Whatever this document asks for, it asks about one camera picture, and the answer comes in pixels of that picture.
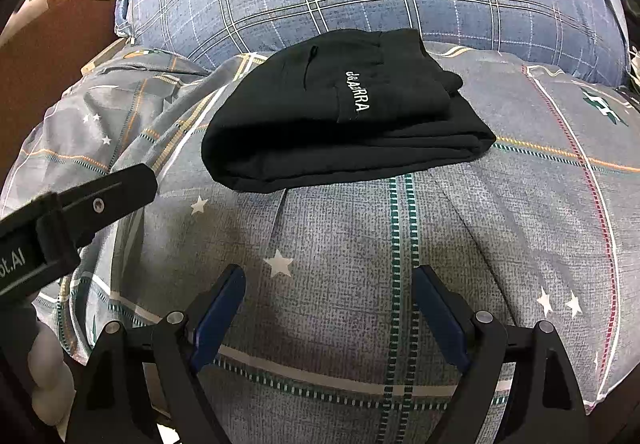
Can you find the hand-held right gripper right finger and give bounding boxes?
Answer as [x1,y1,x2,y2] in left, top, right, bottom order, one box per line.
[412,265,593,444]

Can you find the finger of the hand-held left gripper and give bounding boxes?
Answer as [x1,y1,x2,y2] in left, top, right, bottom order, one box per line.
[60,163,158,245]

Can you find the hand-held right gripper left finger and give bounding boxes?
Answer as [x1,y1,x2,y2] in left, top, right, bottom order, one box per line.
[65,264,247,444]

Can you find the black pants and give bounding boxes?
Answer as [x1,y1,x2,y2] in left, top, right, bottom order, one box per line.
[201,28,497,195]

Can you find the person's left forearm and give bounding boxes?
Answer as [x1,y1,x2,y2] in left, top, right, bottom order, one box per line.
[25,311,78,427]

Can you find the grey star-printed quilt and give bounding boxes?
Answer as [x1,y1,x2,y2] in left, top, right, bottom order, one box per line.
[0,42,640,444]

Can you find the brown headboard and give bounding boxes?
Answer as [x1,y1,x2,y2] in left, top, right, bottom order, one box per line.
[0,0,137,185]

